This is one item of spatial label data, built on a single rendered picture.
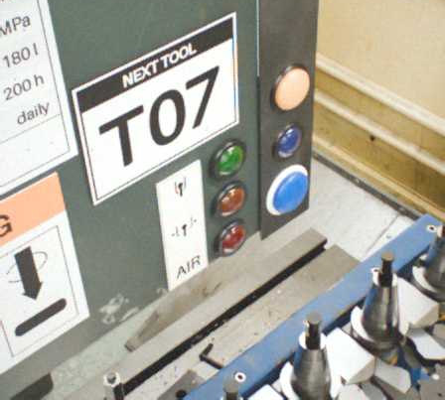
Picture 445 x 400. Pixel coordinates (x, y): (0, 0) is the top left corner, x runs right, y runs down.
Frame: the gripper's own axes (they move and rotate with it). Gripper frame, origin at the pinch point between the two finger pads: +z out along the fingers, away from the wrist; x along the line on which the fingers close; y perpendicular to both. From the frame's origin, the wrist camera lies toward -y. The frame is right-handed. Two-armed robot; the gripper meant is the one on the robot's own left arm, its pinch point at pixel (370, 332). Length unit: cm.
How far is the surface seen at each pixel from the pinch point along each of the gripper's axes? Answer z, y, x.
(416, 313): -2.6, -1.9, 4.7
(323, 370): -2.8, -5.9, -11.3
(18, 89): -7, -55, -39
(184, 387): 21.9, 23.9, -10.9
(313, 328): -1.3, -11.6, -11.7
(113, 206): -7, -46, -35
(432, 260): -0.7, -6.1, 9.0
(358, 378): -3.9, -1.5, -6.7
